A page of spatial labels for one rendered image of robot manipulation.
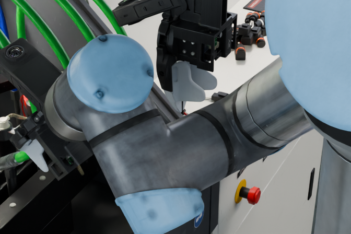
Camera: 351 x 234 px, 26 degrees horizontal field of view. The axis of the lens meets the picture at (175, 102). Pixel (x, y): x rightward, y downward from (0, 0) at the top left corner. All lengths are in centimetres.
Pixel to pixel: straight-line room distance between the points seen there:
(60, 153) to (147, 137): 20
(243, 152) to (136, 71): 14
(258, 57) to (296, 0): 126
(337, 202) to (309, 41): 12
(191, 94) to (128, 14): 14
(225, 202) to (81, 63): 85
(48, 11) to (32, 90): 53
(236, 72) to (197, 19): 64
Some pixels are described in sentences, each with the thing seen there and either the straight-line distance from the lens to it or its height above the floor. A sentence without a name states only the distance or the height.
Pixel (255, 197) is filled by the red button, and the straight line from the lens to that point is 154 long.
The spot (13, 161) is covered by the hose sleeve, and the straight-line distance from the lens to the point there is 107.
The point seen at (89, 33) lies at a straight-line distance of 114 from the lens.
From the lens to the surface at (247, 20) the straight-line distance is 177.
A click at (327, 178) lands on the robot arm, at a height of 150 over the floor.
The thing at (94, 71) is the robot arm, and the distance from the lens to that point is 69.
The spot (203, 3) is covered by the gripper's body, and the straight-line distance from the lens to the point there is 95.
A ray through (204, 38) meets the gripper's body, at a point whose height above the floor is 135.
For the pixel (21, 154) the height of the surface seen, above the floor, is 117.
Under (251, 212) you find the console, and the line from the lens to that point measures 168.
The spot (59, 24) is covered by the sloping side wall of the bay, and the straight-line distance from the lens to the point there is 139.
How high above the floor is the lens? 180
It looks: 33 degrees down
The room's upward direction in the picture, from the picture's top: straight up
